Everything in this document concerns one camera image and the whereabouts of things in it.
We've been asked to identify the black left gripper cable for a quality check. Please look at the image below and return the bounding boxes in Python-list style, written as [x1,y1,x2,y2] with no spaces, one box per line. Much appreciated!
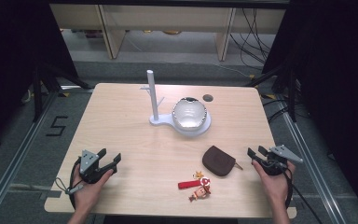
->
[69,156,84,210]

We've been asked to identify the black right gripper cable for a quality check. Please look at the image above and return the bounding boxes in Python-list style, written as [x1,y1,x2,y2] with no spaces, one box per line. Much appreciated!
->
[280,160,324,224]

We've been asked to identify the bundle of black cables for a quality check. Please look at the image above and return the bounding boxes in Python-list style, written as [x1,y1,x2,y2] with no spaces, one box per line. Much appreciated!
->
[228,7,278,71]

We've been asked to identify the silver white bowl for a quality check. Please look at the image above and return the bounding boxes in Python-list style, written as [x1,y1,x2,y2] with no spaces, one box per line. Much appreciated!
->
[172,96,208,132]

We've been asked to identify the red strap figure keychain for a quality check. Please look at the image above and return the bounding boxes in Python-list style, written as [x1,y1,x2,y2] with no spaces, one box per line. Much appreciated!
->
[177,170,213,203]

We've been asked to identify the white floor cable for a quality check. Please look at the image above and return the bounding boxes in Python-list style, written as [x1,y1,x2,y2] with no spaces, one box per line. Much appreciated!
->
[210,62,254,79]

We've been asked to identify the brown zipper pouch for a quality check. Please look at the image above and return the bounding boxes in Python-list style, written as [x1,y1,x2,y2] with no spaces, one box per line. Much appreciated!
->
[201,145,244,177]

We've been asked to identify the black metal stand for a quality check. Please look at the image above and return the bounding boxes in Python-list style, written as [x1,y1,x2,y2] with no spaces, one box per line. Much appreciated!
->
[244,62,300,123]
[32,60,91,123]

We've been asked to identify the white key stand with tray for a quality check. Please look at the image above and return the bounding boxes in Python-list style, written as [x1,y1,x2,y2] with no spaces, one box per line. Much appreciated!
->
[140,69,213,137]

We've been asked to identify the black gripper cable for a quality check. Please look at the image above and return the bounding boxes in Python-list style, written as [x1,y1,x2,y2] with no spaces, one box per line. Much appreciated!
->
[280,160,324,224]
[69,156,84,210]

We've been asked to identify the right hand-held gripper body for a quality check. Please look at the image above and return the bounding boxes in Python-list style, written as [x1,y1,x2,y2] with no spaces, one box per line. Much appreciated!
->
[258,144,304,176]

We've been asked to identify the grey cord with plug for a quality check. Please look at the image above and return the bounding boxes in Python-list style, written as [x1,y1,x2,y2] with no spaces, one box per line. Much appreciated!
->
[54,176,85,196]

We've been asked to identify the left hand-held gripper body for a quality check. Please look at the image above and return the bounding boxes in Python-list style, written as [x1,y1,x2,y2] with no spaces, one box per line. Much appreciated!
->
[79,148,118,185]

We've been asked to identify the light wooden shelf unit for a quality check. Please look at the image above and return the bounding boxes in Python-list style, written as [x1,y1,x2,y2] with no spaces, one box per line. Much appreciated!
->
[49,3,287,62]

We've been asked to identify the person's right hand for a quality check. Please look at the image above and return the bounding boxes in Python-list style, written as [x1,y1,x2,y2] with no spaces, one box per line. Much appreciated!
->
[251,159,296,203]

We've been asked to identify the black curtain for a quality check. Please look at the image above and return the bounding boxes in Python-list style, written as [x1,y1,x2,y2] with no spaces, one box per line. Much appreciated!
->
[261,0,358,218]
[0,0,79,155]

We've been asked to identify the aluminium floor rail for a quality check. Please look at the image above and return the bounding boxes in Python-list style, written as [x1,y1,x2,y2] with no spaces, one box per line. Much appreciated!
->
[279,102,347,224]
[0,90,61,224]

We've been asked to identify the person's left hand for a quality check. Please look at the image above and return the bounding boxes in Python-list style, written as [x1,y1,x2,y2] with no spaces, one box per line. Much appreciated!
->
[72,168,115,213]

